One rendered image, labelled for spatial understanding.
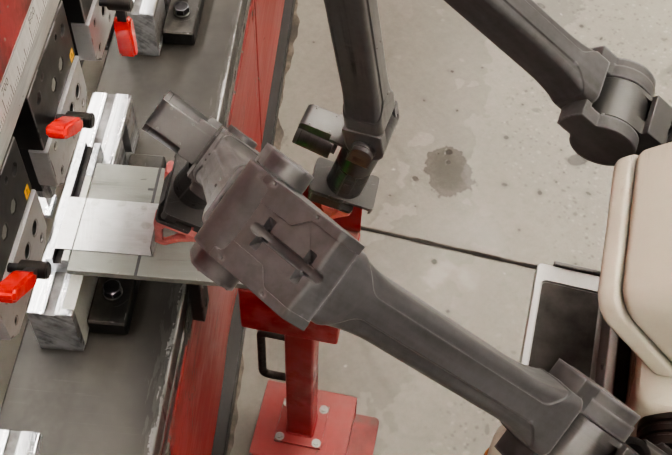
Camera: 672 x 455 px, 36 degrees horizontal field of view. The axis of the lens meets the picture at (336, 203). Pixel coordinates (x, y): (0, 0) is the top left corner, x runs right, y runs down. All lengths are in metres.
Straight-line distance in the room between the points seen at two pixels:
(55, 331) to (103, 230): 0.15
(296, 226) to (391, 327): 0.11
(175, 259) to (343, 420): 0.94
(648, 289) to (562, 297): 0.35
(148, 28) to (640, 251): 0.99
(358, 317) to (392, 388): 1.63
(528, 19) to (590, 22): 2.08
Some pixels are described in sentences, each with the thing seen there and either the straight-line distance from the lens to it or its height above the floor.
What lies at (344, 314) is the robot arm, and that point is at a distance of 0.76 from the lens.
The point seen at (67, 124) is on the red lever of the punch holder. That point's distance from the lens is 1.12.
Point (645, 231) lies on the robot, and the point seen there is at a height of 1.34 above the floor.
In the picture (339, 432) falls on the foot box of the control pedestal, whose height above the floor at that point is 0.12.
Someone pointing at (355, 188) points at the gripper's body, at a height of 0.91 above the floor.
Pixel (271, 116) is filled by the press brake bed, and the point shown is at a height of 0.05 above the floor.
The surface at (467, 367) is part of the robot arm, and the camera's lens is 0.84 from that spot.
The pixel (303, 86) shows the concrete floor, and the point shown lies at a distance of 2.93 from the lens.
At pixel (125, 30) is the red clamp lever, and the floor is 1.20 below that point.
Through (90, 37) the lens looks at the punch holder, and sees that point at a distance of 1.32.
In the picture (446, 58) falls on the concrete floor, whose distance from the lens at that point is 3.04.
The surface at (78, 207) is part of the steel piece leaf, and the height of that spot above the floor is 1.00.
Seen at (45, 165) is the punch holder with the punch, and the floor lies 1.23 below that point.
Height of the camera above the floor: 2.13
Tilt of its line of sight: 53 degrees down
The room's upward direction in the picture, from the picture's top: 3 degrees clockwise
